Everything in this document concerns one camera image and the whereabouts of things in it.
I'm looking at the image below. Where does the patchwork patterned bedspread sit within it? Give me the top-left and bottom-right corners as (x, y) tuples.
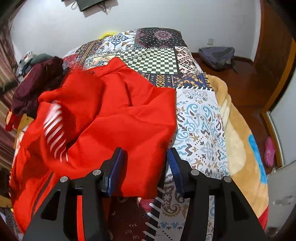
(64, 27), (229, 240)

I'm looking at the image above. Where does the red zip jacket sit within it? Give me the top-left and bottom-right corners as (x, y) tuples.
(10, 57), (175, 232)

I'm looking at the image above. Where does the striped red beige curtain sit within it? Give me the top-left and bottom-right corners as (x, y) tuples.
(1, 21), (18, 170)

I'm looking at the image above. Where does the red plush toy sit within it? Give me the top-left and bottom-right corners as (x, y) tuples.
(5, 108), (18, 132)

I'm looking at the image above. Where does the dark maroon garment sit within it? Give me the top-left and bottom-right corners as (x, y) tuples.
(12, 57), (66, 118)

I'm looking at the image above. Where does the dark grey backpack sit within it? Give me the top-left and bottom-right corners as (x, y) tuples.
(198, 47), (238, 73)

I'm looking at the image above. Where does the pink slipper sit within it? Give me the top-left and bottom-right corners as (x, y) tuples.
(264, 137), (275, 167)

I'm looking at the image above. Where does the pile of folded clothes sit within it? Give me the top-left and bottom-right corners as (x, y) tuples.
(16, 51), (36, 77)

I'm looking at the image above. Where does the brown wooden wardrobe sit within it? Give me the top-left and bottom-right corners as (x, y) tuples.
(254, 1), (295, 113)

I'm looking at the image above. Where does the tan fleece blanket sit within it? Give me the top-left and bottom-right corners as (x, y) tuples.
(207, 75), (269, 229)

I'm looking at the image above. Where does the small black wall monitor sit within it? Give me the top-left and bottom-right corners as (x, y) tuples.
(76, 0), (106, 12)

